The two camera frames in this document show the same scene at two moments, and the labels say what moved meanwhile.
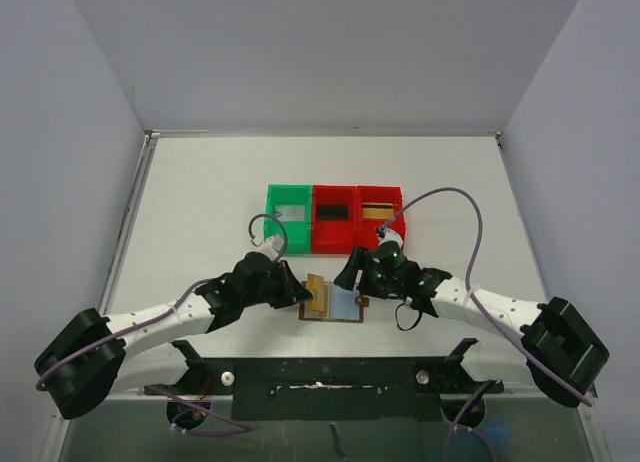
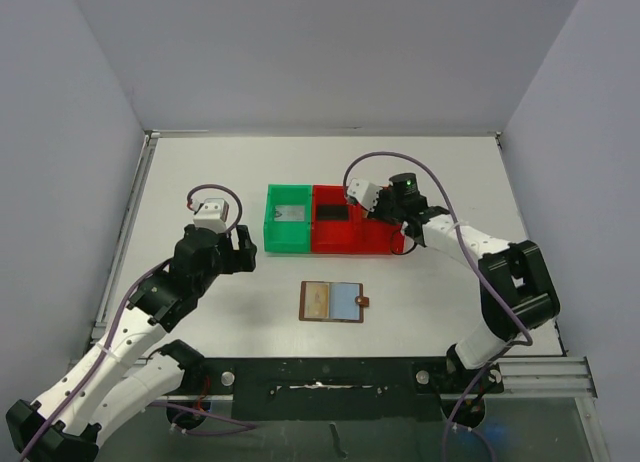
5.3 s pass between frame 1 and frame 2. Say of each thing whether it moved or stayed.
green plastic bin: stayed
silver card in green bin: stayed
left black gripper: moved
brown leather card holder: stayed
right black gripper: moved
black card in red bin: stayed
